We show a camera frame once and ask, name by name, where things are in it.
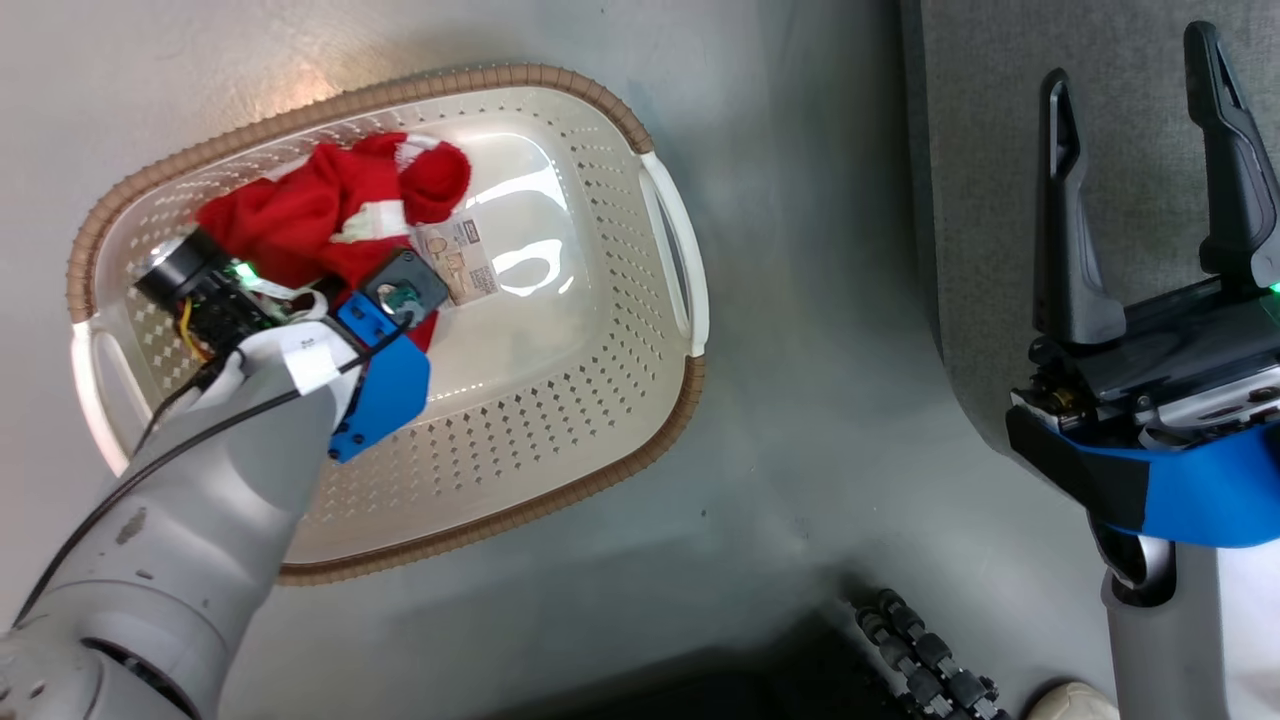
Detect paper label sticker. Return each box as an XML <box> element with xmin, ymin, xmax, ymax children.
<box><xmin>413</xmin><ymin>218</ymin><xmax>501</xmax><ymax>307</ymax></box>

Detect cream rounded object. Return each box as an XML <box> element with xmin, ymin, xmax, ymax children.
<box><xmin>1025</xmin><ymin>680</ymin><xmax>1121</xmax><ymax>720</ymax></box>

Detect red basketball jersey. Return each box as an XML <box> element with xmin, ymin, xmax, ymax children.
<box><xmin>193</xmin><ymin>132</ymin><xmax>473</xmax><ymax>353</ymax></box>

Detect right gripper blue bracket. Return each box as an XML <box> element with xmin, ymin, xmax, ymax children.
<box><xmin>1005</xmin><ymin>20</ymin><xmax>1280</xmax><ymax>549</ymax></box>

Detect cream perforated laundry basket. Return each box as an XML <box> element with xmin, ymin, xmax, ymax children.
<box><xmin>66</xmin><ymin>63</ymin><xmax>711</xmax><ymax>587</ymax></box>

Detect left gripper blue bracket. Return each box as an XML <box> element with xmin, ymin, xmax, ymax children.
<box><xmin>135</xmin><ymin>230</ymin><xmax>431</xmax><ymax>463</ymax></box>

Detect grey fabric sofa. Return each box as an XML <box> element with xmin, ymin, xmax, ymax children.
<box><xmin>898</xmin><ymin>0</ymin><xmax>1280</xmax><ymax>531</ymax></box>

